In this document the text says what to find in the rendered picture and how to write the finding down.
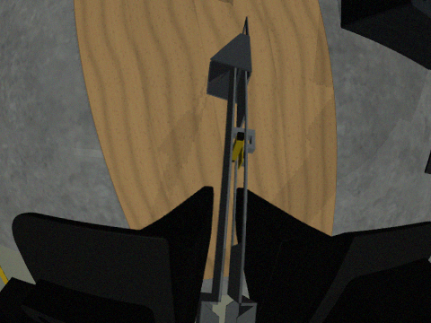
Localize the light brown wooden board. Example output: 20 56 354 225
73 0 338 280

